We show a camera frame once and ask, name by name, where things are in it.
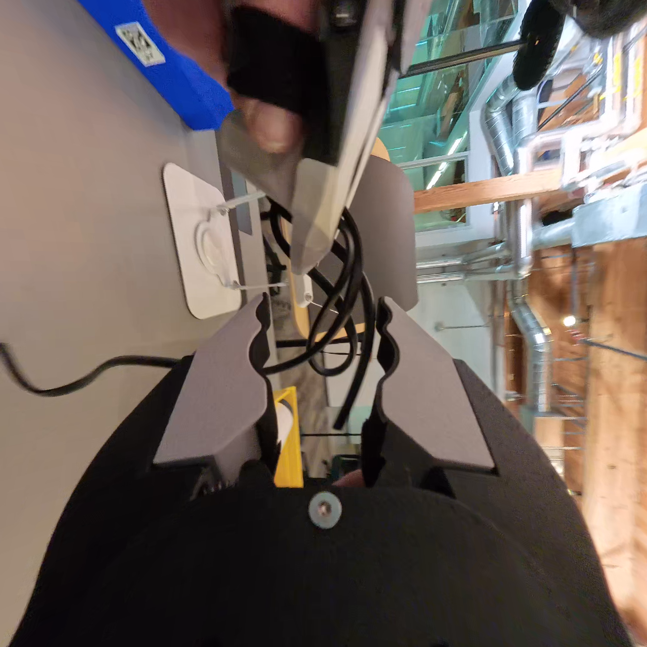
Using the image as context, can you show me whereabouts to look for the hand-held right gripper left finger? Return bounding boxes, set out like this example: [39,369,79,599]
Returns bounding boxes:
[152,296,279,468]

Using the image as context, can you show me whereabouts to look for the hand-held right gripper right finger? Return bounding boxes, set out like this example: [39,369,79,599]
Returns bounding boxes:
[362,297,498,476]

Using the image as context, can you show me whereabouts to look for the black board with wooden rim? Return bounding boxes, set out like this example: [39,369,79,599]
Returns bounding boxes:
[288,137,420,349]

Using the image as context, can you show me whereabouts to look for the large silver ceiling duct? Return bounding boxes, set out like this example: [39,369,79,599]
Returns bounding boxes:
[572,187,647,248]

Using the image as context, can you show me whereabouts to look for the black cable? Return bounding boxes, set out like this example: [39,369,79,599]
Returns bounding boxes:
[0,203,367,430]

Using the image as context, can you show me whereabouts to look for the wooden ceiling beam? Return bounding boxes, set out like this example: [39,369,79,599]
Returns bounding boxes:
[415,167,562,215]

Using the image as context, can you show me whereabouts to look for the large blue bin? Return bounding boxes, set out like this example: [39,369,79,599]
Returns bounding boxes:
[79,0,235,132]

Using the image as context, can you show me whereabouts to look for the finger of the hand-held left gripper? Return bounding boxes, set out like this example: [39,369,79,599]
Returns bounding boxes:
[289,0,407,276]

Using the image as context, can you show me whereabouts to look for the silver ceiling pipe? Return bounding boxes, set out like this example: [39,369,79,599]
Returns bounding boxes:
[486,71,557,415]

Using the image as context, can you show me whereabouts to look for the person's left hand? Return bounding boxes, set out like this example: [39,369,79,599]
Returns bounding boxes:
[142,0,329,154]

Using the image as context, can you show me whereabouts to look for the yellow bin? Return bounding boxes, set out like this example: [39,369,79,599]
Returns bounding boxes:
[273,387,304,489]

